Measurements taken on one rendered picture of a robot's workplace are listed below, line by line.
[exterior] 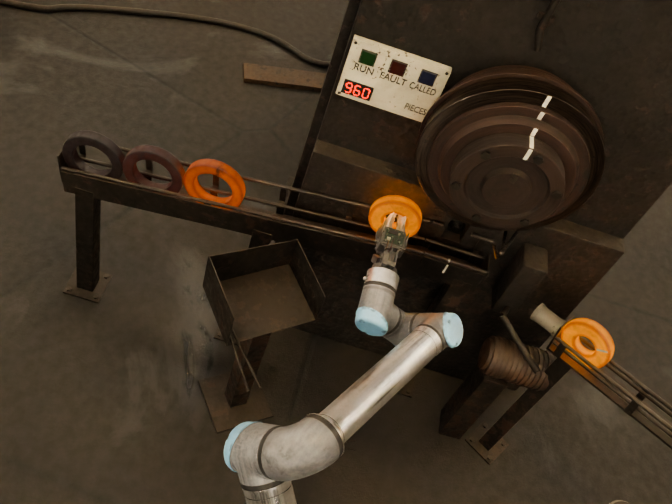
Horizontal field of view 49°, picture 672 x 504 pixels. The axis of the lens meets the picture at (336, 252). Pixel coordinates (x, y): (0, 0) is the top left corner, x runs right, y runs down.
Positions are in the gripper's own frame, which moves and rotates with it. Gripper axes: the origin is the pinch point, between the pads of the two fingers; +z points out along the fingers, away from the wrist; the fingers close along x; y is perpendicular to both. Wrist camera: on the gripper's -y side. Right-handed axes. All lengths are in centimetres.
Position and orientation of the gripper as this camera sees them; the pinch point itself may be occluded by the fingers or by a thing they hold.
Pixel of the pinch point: (397, 213)
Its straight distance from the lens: 215.1
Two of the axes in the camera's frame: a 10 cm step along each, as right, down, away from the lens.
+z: 2.5, -8.7, 4.2
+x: -9.5, -3.1, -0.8
